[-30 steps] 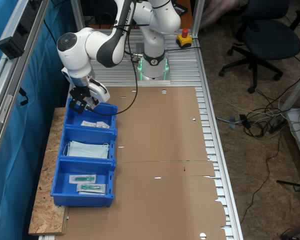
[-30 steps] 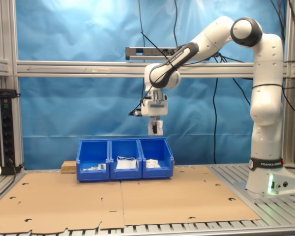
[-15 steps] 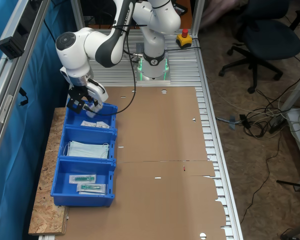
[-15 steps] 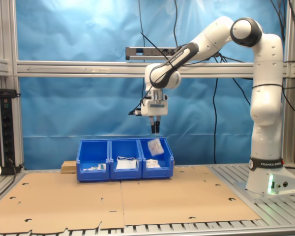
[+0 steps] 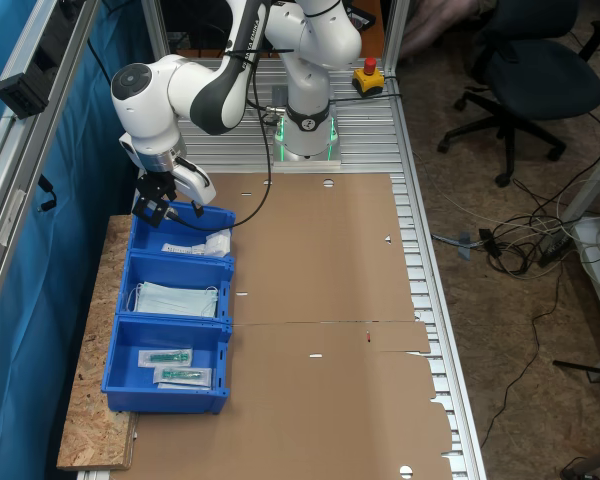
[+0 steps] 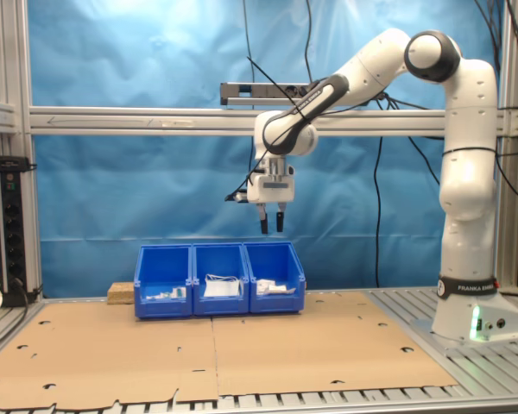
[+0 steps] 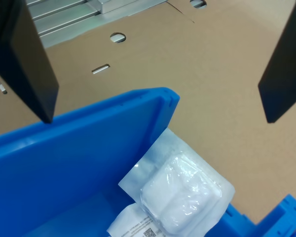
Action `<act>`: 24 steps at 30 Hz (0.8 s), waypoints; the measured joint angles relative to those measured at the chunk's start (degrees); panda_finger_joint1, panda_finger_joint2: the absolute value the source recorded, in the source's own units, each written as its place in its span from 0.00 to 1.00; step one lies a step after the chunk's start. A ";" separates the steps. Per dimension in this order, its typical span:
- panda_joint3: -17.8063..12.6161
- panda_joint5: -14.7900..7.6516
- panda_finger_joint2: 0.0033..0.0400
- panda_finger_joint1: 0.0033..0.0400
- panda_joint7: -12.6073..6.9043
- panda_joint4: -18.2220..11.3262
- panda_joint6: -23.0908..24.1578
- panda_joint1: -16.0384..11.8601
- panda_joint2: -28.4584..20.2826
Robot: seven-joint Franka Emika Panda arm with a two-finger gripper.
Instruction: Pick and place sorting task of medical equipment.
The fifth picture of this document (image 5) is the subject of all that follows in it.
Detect white printed flat packet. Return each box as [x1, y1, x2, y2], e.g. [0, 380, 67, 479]
[160, 241, 209, 257]

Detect blue plastic bin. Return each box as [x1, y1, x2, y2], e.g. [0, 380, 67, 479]
[115, 251, 236, 324]
[129, 197, 237, 261]
[101, 314, 231, 415]

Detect stack of face masks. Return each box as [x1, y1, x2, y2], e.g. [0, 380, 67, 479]
[124, 280, 220, 320]

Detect brown cardboard sheet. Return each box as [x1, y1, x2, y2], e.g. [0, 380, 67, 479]
[129, 319, 455, 480]
[199, 172, 419, 326]

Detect green syringe packet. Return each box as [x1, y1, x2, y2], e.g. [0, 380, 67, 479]
[138, 348, 194, 370]
[152, 367, 215, 387]

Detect silver power strip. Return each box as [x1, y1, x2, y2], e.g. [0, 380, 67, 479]
[0, 0, 101, 120]

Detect yellow emergency stop button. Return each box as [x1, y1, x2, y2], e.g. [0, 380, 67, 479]
[352, 57, 385, 98]

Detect chipboard wood slab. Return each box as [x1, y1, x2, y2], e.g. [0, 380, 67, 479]
[55, 214, 141, 471]

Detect orange wooden desk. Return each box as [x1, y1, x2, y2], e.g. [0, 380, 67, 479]
[352, 0, 385, 60]

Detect person's leg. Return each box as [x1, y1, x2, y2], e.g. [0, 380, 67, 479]
[399, 0, 504, 61]

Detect black power adapter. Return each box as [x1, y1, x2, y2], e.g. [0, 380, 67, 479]
[537, 233, 575, 267]

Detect black stand leg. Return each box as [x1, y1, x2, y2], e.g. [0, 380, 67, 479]
[552, 357, 600, 386]

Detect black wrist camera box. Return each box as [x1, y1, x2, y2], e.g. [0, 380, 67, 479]
[131, 171, 179, 225]

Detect black camera cable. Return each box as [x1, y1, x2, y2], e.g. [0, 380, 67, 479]
[167, 29, 296, 234]

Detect black hanging cable with plug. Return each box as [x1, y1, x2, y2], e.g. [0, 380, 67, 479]
[35, 172, 57, 214]

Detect aluminium frame post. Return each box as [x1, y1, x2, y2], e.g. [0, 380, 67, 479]
[382, 0, 411, 72]
[142, 0, 172, 59]

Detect long aluminium frame beam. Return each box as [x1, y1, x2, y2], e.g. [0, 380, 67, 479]
[0, 0, 104, 351]

